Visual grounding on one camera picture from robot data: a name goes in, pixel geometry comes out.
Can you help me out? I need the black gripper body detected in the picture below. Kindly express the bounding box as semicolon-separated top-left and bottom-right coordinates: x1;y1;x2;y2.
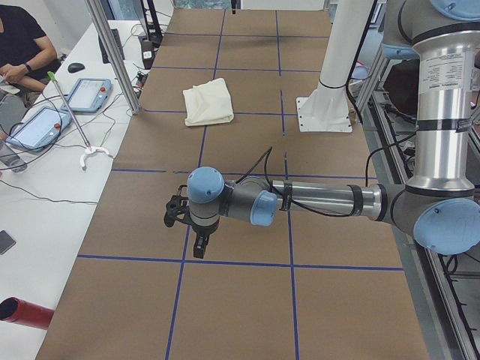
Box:
191;219;220;244

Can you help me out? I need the cream long-sleeve printed shirt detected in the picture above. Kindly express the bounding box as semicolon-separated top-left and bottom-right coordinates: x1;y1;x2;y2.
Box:
183;78;234;127

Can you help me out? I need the upper teach pendant tablet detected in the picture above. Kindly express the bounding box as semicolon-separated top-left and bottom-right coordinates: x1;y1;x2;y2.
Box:
66;78;113;113

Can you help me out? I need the teach pendant tablet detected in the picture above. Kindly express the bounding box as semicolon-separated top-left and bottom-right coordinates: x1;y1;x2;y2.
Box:
7;106;72;152
66;78;113;113

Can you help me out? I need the lower teach pendant tablet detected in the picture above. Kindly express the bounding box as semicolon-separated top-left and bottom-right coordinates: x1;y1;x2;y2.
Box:
7;106;72;152

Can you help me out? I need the black smartphone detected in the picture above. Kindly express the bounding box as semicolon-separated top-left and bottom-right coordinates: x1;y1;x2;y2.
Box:
0;230;17;255

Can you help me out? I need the red fire extinguisher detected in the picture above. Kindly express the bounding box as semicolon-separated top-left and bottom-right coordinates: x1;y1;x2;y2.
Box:
1;297;55;330

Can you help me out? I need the black computer mouse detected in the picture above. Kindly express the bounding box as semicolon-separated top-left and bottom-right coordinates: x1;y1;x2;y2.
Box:
67;62;86;74

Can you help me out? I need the clear water bottle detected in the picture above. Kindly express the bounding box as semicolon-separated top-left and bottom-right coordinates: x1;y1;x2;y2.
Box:
0;139;28;173

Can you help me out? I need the seated person black shirt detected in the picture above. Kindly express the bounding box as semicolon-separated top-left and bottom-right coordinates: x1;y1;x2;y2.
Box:
1;4;61;107

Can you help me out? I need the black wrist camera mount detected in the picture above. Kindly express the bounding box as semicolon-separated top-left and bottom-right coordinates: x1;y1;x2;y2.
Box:
163;184;193;227

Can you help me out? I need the grabber stick green handle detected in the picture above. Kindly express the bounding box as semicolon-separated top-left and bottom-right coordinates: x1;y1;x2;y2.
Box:
47;71;112;171

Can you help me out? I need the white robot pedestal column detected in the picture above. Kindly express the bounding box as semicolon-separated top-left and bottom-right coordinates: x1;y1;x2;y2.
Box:
296;0;376;133

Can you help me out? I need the aluminium frame post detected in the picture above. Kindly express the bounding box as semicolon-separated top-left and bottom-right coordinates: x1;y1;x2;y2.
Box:
85;0;140;115

